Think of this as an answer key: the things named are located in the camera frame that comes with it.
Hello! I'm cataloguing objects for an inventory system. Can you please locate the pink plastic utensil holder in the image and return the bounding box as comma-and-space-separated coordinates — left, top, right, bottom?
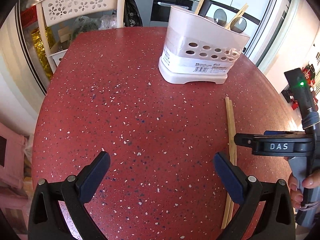
158, 6, 249, 85

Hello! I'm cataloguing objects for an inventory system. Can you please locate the built-in black oven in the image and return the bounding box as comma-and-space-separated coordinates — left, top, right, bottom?
150, 0, 196, 23

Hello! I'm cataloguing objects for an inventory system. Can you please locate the plain bamboo chopstick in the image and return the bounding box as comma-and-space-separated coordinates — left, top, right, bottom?
221, 96, 238, 230
223, 99, 238, 225

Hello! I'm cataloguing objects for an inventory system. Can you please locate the bamboo chopstick teal patterned end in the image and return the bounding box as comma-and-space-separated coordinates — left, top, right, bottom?
225, 3, 248, 30

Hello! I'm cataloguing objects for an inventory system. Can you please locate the black plastic bag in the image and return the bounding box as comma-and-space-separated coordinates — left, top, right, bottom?
124, 0, 143, 27

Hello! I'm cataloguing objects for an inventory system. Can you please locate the person right hand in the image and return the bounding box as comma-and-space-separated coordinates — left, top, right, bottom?
288, 169, 320, 209

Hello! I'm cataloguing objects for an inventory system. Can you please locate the small dark translucent spoon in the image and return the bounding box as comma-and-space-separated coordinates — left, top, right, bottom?
213, 9, 227, 27

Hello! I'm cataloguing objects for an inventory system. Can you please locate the pink plastic stool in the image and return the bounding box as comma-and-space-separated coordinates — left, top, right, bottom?
1, 124, 28, 209

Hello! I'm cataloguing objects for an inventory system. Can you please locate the red decorated items pile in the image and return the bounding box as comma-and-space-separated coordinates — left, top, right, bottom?
284, 68, 316, 111

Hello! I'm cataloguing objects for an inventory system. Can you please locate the large dark translucent spoon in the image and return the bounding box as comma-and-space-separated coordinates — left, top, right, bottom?
230, 17, 247, 33

